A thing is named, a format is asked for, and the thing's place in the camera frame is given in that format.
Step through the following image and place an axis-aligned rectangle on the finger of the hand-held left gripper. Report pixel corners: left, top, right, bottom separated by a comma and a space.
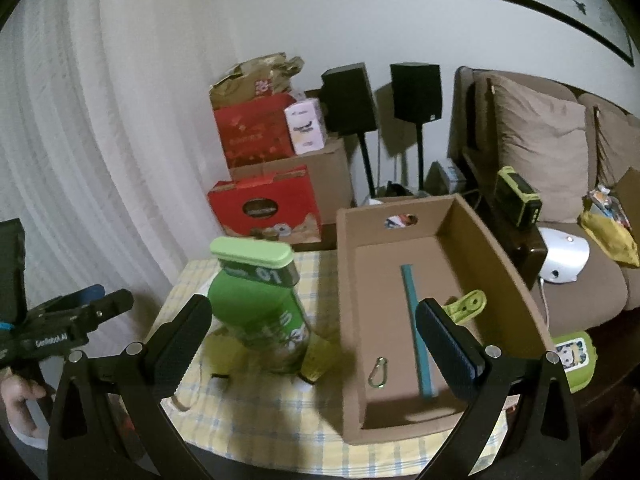
37, 284, 107, 318
65, 289, 136, 342

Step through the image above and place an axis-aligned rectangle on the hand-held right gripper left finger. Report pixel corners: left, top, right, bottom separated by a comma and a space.
47, 294, 213, 480

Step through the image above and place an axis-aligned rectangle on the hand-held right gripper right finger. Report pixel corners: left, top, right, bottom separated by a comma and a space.
416, 297, 583, 480

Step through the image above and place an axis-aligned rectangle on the long thin ruler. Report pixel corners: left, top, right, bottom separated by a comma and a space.
400, 263, 437, 400

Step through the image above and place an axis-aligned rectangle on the yellow shuttlecock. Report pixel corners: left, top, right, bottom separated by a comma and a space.
298, 332, 343, 386
205, 327, 251, 378

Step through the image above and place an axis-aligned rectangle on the green plastic clip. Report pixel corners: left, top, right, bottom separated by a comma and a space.
442, 290, 487, 323

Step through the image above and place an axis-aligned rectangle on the metal carabiner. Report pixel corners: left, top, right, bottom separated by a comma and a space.
367, 356, 391, 388

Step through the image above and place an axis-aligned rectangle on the cardboard box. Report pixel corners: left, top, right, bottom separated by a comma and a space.
336, 193, 557, 446

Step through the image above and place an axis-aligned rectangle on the person's left hand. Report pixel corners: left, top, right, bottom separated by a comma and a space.
0, 375, 53, 441

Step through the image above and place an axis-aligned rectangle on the green snack can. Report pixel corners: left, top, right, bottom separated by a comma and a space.
206, 260, 313, 373

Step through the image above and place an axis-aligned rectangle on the yellow plaid tablecloth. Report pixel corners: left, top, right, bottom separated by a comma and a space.
150, 250, 506, 476

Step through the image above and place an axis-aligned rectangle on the green cartoon card case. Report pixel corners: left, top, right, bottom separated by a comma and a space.
552, 332, 598, 393

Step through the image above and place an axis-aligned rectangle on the white curtain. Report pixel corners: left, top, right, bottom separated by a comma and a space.
0, 0, 236, 361

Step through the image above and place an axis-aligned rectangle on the brown sofa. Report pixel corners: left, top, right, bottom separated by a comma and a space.
447, 66, 640, 341

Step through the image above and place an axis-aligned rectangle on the red gift box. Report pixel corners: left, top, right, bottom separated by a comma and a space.
207, 165, 323, 246

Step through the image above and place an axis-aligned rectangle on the green and black device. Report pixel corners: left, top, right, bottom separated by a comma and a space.
495, 166, 543, 231

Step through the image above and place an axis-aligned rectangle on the white and blue carton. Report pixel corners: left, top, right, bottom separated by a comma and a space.
431, 160, 468, 195

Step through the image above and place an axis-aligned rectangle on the yellow bag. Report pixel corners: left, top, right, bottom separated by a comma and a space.
579, 210, 640, 267

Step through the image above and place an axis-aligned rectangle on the black speaker stand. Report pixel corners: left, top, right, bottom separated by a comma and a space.
357, 130, 376, 198
415, 120, 427, 193

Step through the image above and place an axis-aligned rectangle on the large brown carton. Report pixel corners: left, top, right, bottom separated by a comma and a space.
230, 137, 356, 251

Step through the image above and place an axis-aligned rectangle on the colourful snack packet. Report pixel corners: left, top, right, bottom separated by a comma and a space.
582, 186, 631, 231

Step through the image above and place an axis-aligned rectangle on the red floral gift bag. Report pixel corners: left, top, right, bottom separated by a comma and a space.
214, 92, 297, 168

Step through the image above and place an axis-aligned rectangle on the large beige cushion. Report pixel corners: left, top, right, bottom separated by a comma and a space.
487, 75, 591, 223

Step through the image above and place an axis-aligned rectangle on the gold paper bag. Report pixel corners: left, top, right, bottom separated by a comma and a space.
210, 52, 305, 109

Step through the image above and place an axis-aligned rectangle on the black speaker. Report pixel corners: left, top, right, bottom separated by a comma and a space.
320, 63, 378, 136
390, 63, 443, 123

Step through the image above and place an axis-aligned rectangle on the small beige cushion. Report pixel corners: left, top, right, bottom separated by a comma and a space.
592, 105, 640, 186

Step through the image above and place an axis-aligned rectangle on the white cable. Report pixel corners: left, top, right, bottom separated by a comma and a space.
539, 277, 553, 333

